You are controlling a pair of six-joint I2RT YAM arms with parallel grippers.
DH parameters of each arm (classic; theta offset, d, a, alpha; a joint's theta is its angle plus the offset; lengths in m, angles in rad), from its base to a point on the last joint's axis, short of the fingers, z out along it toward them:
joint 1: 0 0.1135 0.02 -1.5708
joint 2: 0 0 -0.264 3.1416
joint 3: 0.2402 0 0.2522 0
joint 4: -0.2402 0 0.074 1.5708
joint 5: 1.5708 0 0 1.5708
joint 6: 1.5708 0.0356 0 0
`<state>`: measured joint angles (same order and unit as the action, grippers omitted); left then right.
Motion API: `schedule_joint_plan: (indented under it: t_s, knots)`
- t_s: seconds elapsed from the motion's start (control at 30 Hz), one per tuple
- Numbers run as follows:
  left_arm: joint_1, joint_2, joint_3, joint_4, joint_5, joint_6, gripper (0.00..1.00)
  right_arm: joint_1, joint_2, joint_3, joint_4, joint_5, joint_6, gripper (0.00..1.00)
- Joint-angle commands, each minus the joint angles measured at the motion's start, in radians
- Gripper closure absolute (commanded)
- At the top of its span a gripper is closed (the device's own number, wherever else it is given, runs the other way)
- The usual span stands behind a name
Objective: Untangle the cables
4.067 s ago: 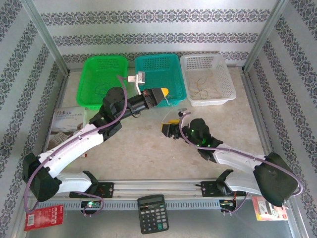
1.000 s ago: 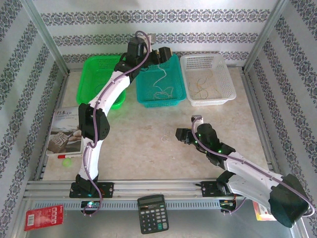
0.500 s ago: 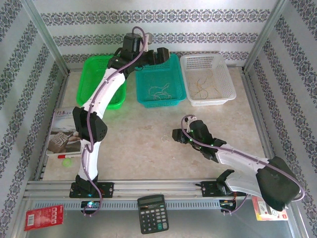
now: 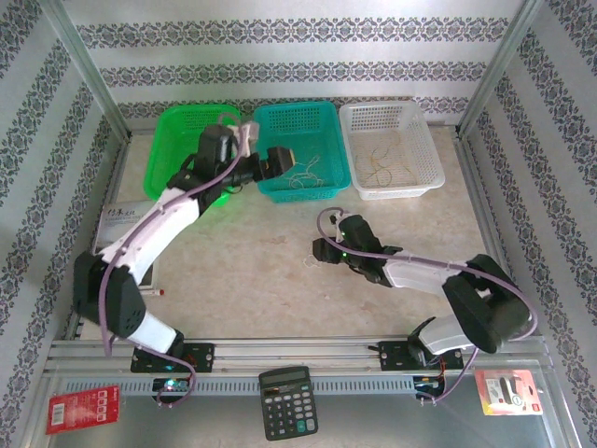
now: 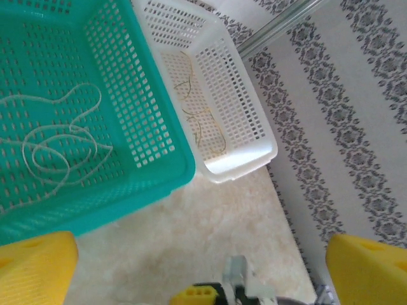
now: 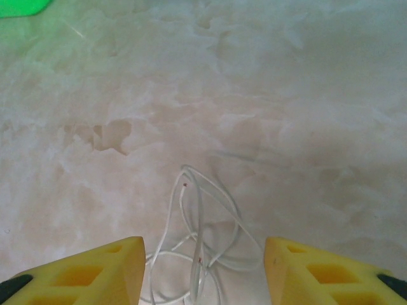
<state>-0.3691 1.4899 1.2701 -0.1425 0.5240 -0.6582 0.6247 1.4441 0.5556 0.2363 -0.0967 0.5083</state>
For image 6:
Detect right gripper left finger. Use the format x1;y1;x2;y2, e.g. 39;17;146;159
0;236;146;305

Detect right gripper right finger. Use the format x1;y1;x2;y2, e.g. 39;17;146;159
264;236;407;305

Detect green plastic basket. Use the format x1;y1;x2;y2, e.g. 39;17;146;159
0;0;52;19

